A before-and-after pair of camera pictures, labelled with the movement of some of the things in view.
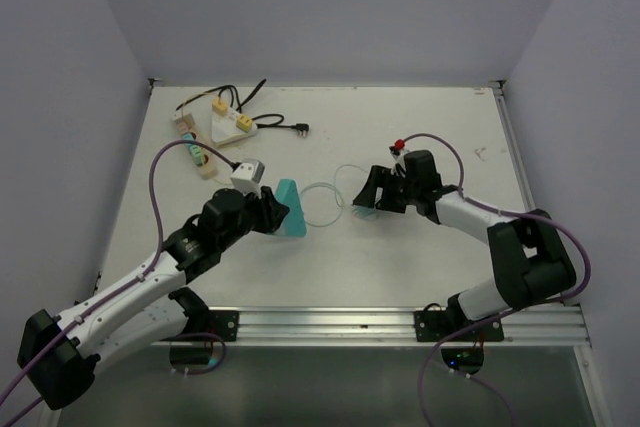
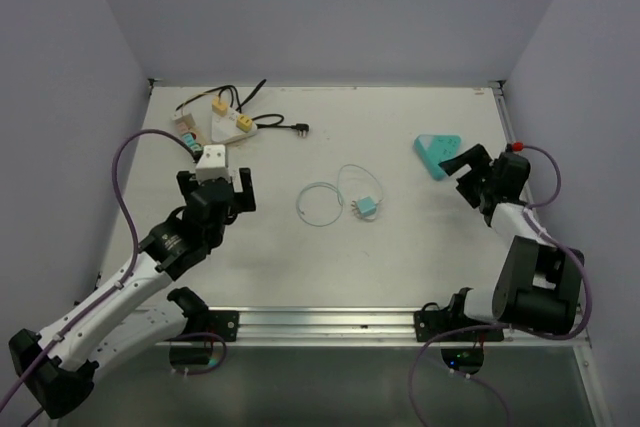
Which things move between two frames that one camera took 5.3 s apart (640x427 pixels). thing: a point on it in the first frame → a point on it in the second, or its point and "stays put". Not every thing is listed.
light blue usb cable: x=335 y=192 stays put
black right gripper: x=377 y=178 → x=476 y=157
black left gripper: x=271 y=211 → x=242 y=200
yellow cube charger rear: x=220 y=108 stays put
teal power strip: x=288 y=194 → x=433 y=149
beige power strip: x=187 y=124 stays put
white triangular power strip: x=224 y=129 stays put
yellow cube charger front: x=244 y=122 stays put
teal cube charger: x=188 y=136 stays put
